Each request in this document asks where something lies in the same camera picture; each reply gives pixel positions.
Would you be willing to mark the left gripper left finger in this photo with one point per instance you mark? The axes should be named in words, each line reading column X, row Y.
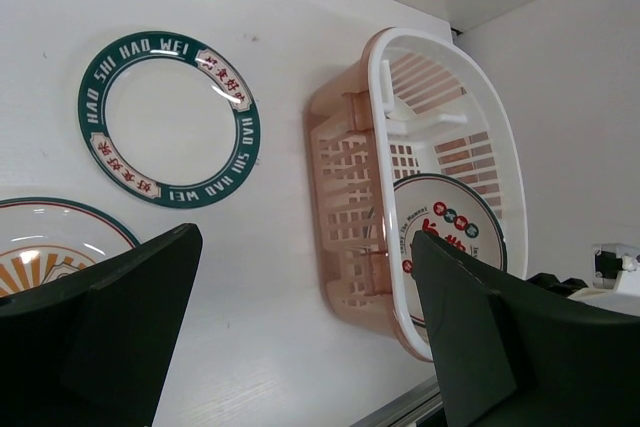
column 93, row 348

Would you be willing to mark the green rimmed white plate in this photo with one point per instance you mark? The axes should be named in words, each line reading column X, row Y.
column 169, row 119

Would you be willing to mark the aluminium rail front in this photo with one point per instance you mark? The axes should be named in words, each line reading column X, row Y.
column 412, row 408

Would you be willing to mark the white and pink dish rack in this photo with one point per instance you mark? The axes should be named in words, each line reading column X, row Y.
column 411, row 104

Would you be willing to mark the plate with red characters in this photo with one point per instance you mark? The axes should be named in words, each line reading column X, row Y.
column 447, row 208

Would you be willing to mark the plate with orange sunburst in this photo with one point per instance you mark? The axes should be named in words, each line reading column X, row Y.
column 44, row 239

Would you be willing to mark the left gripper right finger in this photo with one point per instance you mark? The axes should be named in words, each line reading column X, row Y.
column 510, row 353

